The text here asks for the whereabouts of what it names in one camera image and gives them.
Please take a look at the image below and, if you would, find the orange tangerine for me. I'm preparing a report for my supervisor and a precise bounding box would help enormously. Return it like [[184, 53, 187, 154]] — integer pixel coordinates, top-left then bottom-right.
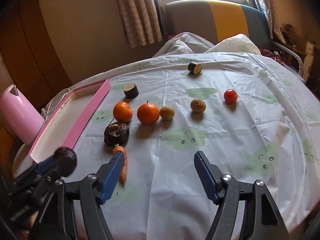
[[113, 101, 133, 123], [137, 101, 160, 125]]

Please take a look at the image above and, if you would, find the red cherry tomato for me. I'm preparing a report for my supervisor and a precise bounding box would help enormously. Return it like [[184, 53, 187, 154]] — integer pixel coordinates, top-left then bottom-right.
[[223, 89, 238, 105]]

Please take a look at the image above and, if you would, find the dark cylinder piece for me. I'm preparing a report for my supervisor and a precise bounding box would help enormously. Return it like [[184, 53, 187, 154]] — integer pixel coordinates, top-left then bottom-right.
[[123, 83, 139, 99], [188, 62, 202, 75]]

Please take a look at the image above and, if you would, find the pink electric kettle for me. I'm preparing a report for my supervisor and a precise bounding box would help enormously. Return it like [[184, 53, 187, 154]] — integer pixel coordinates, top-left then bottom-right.
[[1, 85, 44, 146]]

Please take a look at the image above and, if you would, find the pink shallow box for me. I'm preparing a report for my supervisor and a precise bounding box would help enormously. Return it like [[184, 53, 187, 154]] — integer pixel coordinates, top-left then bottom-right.
[[29, 80, 111, 163]]

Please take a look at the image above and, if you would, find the orange carrot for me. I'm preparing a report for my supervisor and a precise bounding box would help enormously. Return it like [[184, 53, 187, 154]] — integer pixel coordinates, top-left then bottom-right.
[[112, 144, 129, 186]]

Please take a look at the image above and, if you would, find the white cloud-print tablecloth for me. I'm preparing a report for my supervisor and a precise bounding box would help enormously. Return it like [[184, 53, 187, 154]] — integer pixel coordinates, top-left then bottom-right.
[[12, 31, 320, 240]]

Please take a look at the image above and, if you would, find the larger brown round fruit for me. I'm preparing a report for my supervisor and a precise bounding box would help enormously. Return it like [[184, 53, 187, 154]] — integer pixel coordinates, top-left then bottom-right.
[[190, 99, 206, 113]]

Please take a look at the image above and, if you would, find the small brown round fruit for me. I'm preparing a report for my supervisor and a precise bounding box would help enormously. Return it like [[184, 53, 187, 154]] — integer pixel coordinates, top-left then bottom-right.
[[159, 106, 175, 120]]

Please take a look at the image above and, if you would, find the cluttered side cabinet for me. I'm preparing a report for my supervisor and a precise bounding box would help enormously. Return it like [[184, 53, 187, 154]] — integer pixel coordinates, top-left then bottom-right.
[[275, 23, 319, 86]]

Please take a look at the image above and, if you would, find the left beige curtain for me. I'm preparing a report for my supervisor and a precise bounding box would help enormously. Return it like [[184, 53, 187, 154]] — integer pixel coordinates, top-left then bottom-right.
[[117, 0, 162, 48]]

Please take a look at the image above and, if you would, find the beige curtain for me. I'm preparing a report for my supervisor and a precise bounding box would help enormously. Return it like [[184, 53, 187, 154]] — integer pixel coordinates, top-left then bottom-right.
[[254, 0, 286, 44], [117, 0, 162, 48]]

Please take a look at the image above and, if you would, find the grey yellow teal sofa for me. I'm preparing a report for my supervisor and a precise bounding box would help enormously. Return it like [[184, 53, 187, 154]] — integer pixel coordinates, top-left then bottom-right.
[[165, 0, 271, 49]]

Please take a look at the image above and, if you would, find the right beige curtain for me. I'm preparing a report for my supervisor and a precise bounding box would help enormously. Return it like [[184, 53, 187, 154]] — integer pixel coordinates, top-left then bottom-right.
[[254, 0, 286, 44]]

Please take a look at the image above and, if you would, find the white power cable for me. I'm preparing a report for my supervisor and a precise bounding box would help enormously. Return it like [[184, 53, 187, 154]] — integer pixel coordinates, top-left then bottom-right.
[[40, 87, 71, 120]]

